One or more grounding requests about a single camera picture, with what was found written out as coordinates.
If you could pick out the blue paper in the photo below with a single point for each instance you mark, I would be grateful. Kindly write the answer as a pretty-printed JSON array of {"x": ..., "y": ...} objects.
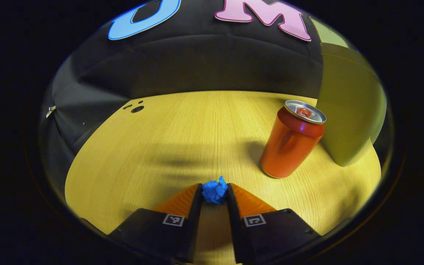
[{"x": 215, "y": 191}]

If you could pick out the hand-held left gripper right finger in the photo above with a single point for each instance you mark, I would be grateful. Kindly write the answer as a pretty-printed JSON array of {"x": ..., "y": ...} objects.
[{"x": 236, "y": 228}]

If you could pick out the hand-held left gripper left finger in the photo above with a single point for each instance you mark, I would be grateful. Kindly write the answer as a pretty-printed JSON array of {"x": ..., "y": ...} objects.
[{"x": 193, "y": 228}]

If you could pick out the pale green desktop garbage bin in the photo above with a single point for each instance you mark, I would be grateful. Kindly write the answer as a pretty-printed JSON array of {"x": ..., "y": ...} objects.
[{"x": 352, "y": 110}]

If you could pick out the black backdrop cloth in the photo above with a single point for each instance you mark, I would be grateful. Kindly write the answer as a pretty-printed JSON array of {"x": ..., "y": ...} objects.
[{"x": 197, "y": 62}]

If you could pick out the red pop can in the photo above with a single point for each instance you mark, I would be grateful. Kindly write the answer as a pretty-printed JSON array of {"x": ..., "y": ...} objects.
[{"x": 289, "y": 147}]

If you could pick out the small silver clip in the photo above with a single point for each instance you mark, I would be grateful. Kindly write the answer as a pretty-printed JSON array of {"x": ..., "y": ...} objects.
[{"x": 51, "y": 111}]

